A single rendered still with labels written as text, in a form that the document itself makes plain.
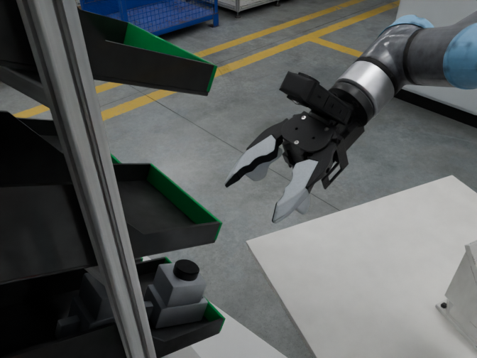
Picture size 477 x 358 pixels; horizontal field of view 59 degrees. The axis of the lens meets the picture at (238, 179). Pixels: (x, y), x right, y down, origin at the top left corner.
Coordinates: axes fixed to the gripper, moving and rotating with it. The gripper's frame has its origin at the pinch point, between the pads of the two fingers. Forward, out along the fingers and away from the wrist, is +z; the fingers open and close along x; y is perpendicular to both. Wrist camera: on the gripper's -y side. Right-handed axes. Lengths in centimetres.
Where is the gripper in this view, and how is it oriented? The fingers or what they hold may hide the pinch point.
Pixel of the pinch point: (251, 194)
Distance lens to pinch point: 53.8
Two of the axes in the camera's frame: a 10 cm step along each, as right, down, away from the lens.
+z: -6.8, 7.0, -2.0
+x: -6.5, -4.7, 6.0
